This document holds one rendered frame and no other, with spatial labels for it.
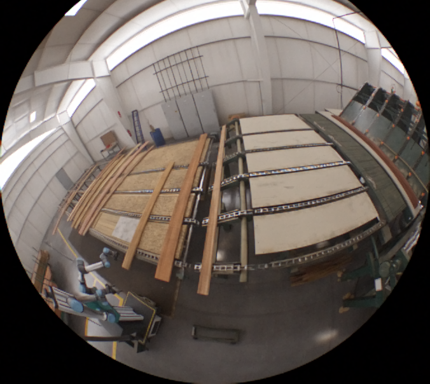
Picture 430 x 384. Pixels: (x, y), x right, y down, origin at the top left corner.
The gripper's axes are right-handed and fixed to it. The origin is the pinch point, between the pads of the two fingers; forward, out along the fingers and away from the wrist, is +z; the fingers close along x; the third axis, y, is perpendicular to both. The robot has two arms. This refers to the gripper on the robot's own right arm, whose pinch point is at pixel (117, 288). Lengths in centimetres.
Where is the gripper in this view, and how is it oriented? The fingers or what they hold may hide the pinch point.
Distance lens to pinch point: 193.2
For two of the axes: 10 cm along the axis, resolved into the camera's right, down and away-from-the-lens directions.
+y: -0.6, 9.0, -4.4
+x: 9.9, 0.0, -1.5
